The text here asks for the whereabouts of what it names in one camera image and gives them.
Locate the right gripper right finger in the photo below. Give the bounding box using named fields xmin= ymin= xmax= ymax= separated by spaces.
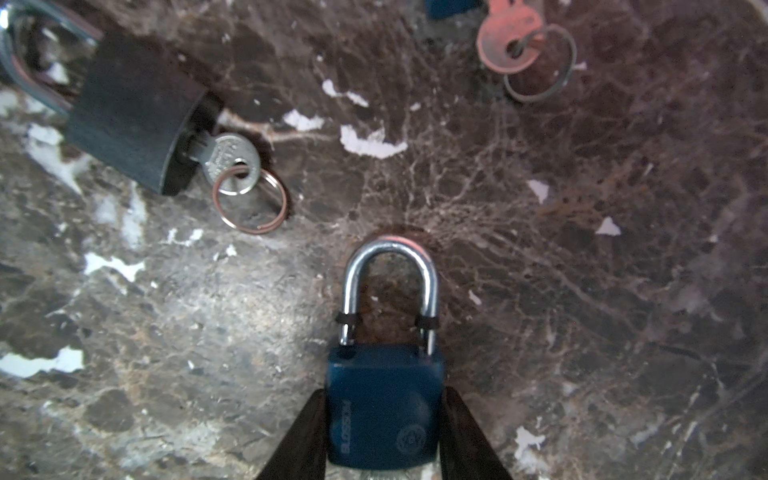
xmin=439 ymin=386 xmax=512 ymax=480

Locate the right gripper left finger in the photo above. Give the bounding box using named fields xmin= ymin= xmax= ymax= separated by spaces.
xmin=256 ymin=389 xmax=327 ymax=480

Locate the grey padlock with key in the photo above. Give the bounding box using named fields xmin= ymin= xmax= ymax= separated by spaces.
xmin=1 ymin=1 xmax=288 ymax=235

